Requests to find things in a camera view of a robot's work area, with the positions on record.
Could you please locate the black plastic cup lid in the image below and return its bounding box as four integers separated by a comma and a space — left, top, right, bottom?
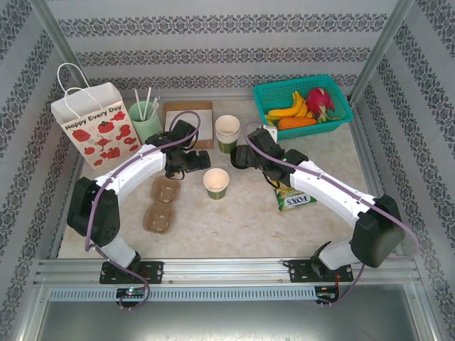
230, 144, 256, 171

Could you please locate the white paper napkin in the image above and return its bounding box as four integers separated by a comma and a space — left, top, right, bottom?
165, 109, 214, 142

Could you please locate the green paper coffee cup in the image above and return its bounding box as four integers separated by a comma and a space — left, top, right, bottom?
203, 168, 230, 200

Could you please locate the green yellow candy bag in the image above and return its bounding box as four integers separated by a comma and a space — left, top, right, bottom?
273, 183, 318, 212

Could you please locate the brown pulp cup carrier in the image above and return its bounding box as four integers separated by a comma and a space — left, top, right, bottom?
142, 177, 181, 235

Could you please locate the white red paper gift bag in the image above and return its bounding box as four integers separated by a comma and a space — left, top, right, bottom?
50, 63, 143, 172

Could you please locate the stack of green paper cups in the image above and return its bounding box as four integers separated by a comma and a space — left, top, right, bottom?
215, 115, 242, 154

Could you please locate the green straw holder cup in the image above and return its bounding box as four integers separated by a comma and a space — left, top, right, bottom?
128, 101, 163, 146

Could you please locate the orange toy carrot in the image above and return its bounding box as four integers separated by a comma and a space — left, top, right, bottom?
277, 116, 318, 131

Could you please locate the yellow toy banana bunch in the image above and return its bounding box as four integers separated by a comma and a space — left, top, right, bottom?
264, 91, 316, 128

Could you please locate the brown cardboard napkin box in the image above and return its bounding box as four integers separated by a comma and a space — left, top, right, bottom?
161, 101, 215, 150

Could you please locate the white straw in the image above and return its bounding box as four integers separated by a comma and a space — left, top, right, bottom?
133, 88, 144, 121
141, 86, 153, 121

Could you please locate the teal plastic basket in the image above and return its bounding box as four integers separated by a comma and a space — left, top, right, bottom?
252, 73, 353, 142

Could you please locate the red toy dragon fruit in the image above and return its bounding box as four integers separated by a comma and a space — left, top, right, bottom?
305, 87, 345, 125

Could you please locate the right controller board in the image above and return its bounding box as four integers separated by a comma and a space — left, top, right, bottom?
316, 286, 341, 303

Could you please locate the controller board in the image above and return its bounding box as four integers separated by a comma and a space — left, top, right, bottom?
316, 286, 341, 303
116, 287, 146, 299

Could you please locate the left controller board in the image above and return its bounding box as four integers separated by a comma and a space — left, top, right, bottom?
116, 287, 146, 299

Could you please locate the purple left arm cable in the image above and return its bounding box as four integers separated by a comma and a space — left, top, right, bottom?
85, 109, 202, 313

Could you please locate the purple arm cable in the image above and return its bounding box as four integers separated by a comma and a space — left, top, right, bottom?
85, 109, 202, 313
245, 119, 420, 310

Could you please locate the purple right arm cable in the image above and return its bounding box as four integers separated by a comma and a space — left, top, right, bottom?
245, 119, 420, 310

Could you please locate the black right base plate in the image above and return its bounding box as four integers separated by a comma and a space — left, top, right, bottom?
287, 259, 355, 284

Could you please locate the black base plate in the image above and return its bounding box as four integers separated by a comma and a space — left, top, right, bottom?
287, 259, 355, 284
99, 261, 165, 285

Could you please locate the aluminium mounting rail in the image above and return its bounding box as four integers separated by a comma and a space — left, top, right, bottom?
33, 257, 422, 286

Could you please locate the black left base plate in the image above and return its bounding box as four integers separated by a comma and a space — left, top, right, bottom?
99, 261, 165, 285

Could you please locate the grey slotted cable duct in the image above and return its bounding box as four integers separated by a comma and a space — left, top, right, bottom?
48, 286, 318, 303

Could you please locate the aluminium frame post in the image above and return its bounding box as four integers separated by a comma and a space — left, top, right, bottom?
348, 0, 417, 104
30, 0, 100, 107

